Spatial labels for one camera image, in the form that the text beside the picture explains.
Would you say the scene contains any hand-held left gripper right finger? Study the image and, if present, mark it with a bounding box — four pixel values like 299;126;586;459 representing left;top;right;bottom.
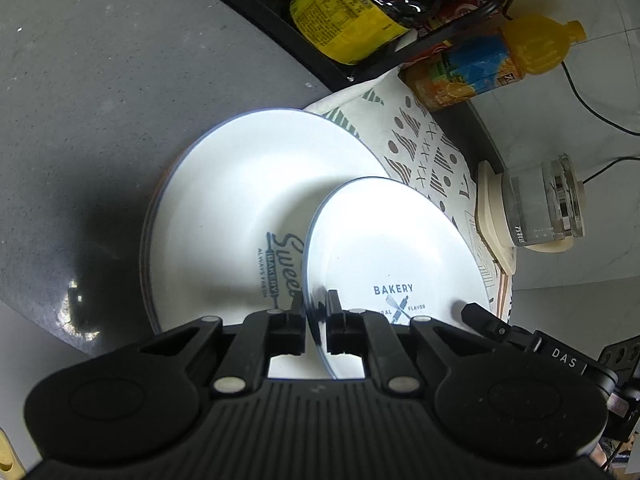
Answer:
325;289;493;393

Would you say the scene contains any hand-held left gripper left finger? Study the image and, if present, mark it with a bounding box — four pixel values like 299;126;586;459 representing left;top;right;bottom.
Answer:
140;290;307;393

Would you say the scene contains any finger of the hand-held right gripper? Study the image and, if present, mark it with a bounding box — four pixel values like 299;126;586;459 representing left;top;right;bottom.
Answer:
460;302;538;351

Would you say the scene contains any small white printed plate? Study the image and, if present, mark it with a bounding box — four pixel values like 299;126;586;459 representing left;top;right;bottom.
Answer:
301;176;493;380

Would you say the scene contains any large white printed plate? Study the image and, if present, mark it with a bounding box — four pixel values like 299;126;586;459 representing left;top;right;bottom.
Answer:
141;108;396;333

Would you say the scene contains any cream kettle heating base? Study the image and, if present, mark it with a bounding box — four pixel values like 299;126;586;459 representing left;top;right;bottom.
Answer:
475;160;576;273

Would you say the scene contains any patterned beige table mat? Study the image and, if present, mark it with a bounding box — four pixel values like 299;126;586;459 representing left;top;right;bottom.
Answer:
302;71;516;323

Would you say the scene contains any orange juice bottle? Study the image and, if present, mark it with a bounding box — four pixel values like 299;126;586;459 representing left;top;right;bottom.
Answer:
400;14;587;112

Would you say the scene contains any yellow labelled jar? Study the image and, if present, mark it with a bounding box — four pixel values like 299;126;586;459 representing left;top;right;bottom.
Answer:
290;0;416;65

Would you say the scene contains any black shelf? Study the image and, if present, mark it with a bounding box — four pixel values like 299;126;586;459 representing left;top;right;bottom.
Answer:
165;0;506;86

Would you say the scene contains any red drink can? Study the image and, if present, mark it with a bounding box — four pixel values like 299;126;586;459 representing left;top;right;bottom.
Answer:
420;0;508;36

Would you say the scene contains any glass kettle with cream handle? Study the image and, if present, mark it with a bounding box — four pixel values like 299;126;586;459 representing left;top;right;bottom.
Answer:
500;154;587;251

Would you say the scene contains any black cable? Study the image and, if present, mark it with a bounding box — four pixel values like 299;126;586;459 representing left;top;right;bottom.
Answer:
560;60;640;137
582;156;640;185

